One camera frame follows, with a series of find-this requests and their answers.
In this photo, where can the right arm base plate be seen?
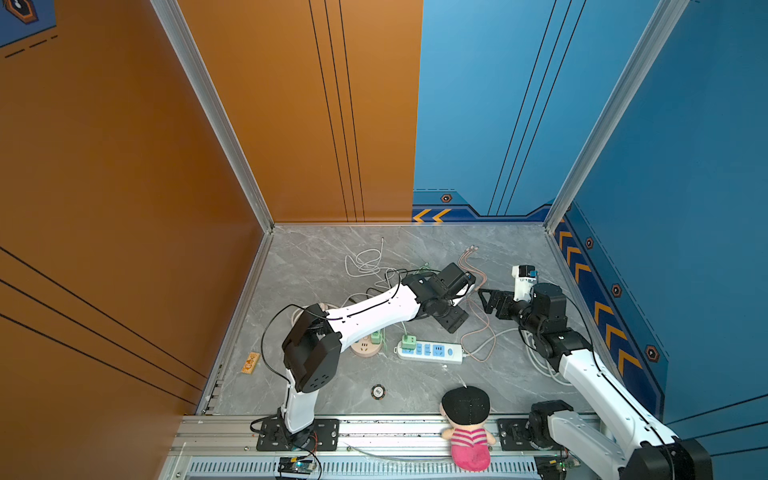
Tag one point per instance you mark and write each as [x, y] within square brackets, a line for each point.
[517, 434]

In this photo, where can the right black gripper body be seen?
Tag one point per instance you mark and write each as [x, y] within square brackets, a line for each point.
[520, 312]

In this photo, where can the small round black dial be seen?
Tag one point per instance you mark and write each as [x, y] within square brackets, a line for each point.
[378, 392]

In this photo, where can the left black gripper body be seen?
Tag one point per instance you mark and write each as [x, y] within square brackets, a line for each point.
[452, 317]

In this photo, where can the plush doll black hat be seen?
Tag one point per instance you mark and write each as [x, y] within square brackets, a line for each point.
[467, 409]

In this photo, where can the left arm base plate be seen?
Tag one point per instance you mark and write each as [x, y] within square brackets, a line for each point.
[322, 435]

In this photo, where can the small wooden block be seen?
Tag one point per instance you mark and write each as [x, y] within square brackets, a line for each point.
[250, 363]

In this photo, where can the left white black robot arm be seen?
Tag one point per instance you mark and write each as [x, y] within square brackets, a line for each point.
[313, 347]

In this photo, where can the right circuit board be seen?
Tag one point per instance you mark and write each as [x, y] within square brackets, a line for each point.
[556, 468]

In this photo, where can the left green circuit board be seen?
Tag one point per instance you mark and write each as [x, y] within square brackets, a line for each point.
[296, 467]

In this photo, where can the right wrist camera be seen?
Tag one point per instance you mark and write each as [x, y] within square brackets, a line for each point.
[525, 278]

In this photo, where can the white blue power strip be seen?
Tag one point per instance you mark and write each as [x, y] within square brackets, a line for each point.
[431, 352]

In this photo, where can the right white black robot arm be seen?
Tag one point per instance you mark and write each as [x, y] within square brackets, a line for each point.
[636, 445]

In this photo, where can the green charger adapter front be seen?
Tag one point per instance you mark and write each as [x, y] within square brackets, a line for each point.
[408, 342]

